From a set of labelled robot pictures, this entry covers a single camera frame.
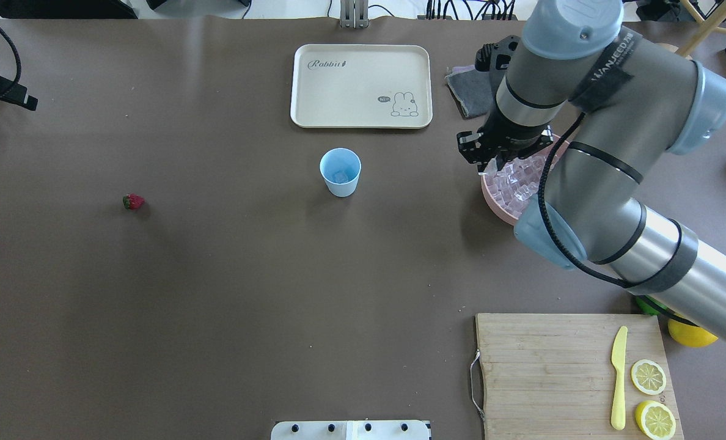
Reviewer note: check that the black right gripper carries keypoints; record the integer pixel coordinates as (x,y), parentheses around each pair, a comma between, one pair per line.
(512,139)

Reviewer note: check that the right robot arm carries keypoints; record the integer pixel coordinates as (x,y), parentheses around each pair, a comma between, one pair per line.
(607,103)

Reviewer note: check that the pink bowl of ice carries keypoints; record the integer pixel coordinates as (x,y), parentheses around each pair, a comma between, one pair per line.
(508,191)

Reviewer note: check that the light blue plastic cup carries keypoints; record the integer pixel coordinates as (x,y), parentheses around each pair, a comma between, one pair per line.
(340,168)

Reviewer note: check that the wooden cup stand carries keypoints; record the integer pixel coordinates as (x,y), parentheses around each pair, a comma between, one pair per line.
(706,26)

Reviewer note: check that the grey folded cloth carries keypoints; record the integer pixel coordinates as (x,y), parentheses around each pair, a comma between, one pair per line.
(471,90)

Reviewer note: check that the cream rabbit tray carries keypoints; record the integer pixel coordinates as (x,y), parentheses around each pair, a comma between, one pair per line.
(361,86)

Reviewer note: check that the red strawberry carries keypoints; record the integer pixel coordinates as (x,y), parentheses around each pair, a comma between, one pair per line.
(132,201)

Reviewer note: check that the green lime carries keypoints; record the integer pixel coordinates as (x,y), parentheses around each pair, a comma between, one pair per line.
(645,307)

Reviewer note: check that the wooden cutting board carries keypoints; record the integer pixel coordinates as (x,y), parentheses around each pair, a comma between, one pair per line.
(549,375)

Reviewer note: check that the yellow plastic knife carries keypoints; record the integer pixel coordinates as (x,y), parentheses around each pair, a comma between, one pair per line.
(618,361)

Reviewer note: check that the whole yellow lemon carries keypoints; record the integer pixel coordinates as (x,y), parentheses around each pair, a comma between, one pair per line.
(689,335)

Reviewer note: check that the lemon half upper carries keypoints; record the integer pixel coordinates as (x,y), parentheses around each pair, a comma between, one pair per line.
(648,377)

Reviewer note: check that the lemon half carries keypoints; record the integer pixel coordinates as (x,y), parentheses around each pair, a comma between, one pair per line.
(655,420)
(648,377)

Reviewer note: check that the lemon half lower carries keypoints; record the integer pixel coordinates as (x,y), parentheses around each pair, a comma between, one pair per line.
(655,420)

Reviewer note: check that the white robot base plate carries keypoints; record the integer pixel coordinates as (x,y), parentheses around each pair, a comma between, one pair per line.
(352,429)

